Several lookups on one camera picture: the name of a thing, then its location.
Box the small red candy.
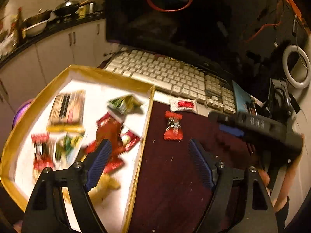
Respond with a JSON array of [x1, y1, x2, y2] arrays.
[[120, 127, 140, 151]]

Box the white kitchen base cabinets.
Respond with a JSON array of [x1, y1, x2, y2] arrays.
[[1, 19, 118, 146]]

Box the dark red snack packet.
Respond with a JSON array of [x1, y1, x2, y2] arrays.
[[84, 111, 124, 157]]

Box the white ring light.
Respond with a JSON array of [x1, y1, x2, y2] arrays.
[[282, 44, 311, 90]]

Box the dark red table cloth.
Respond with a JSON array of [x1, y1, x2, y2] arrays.
[[129, 102, 269, 232]]

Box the purple electric fan heater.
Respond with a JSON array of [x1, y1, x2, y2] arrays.
[[12, 99, 34, 128]]

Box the green gold snack packet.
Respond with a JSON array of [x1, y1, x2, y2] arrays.
[[107, 94, 143, 115]]

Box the person's right hand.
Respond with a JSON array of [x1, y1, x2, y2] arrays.
[[271, 134, 305, 212]]

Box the light blue booklet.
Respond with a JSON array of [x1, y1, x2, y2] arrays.
[[232, 81, 257, 116]]

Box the white mechanical keyboard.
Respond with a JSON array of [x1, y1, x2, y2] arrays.
[[104, 50, 236, 114]]

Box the striped multi-pack snack bag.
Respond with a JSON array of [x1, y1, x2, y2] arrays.
[[46, 90, 86, 133]]

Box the black computer monitor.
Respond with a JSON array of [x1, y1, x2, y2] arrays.
[[106, 0, 308, 79]]

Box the white red sachet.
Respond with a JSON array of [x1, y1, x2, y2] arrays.
[[170, 98, 198, 114]]

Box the white mixing bowl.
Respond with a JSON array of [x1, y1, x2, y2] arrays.
[[25, 20, 48, 37]]

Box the red black candy packet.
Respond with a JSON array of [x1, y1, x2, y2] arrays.
[[164, 111, 183, 141]]

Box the dark sauce bottle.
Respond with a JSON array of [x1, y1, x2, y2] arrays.
[[16, 7, 25, 46]]

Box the black wok with lid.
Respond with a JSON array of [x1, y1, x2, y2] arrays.
[[53, 0, 81, 17]]

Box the orange cable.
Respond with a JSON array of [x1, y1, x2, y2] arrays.
[[145, 0, 304, 44]]

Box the gold cracker snack packet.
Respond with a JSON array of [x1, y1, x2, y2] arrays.
[[89, 173, 121, 205]]

